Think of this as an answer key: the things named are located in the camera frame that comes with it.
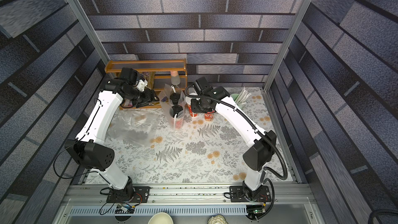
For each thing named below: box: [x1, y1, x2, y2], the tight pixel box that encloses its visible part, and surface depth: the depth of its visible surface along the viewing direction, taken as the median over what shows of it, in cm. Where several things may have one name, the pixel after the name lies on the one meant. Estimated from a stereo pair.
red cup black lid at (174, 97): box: [169, 92, 181, 105], surface depth 92 cm
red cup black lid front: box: [169, 104, 184, 130], surface depth 86 cm
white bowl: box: [147, 212, 174, 224], surface depth 66 cm
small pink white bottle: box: [170, 70, 181, 86], surface depth 102 cm
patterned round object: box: [207, 214, 229, 224], surface depth 68 cm
